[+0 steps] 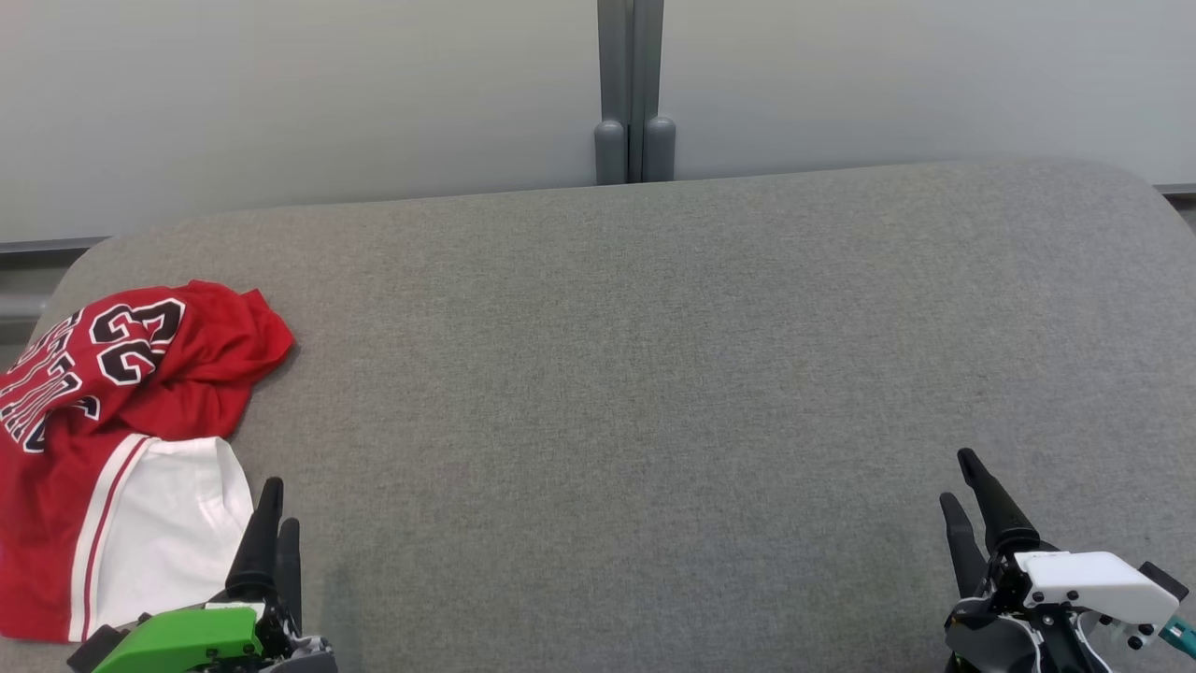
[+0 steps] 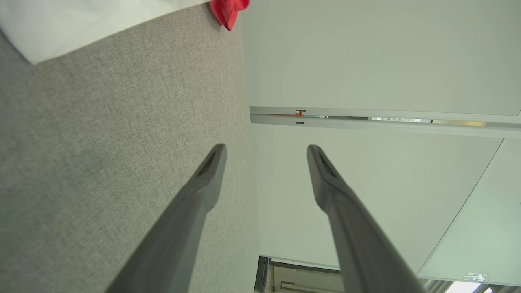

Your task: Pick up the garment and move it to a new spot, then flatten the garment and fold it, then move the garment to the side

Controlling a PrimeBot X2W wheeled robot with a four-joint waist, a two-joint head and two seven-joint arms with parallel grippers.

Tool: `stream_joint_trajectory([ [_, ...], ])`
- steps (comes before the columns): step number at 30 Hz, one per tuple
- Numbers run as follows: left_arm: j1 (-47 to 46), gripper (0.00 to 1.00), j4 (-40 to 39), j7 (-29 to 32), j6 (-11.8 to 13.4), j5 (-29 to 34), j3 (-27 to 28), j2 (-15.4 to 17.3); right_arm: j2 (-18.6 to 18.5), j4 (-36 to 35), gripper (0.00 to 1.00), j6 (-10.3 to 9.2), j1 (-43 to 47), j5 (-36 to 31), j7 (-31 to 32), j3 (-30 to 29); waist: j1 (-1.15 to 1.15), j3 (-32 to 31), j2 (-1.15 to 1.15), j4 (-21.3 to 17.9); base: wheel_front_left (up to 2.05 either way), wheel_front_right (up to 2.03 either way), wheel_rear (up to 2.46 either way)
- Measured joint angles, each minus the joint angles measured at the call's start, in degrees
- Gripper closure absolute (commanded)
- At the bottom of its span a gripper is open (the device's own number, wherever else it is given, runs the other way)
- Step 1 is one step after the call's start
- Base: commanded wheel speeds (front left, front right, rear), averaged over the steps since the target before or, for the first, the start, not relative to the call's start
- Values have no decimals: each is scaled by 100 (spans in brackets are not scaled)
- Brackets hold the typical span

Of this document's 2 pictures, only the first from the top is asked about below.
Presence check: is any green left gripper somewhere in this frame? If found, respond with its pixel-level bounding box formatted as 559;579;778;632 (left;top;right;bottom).
90;477;325;673

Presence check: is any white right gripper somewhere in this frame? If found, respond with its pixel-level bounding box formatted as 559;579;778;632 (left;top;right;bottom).
939;448;1181;673

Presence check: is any red Bulls 23 jersey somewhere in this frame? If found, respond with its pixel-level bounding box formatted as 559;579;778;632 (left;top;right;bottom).
0;279;297;644

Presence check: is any grey double partition post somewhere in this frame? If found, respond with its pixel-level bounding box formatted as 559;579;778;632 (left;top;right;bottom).
594;0;677;185

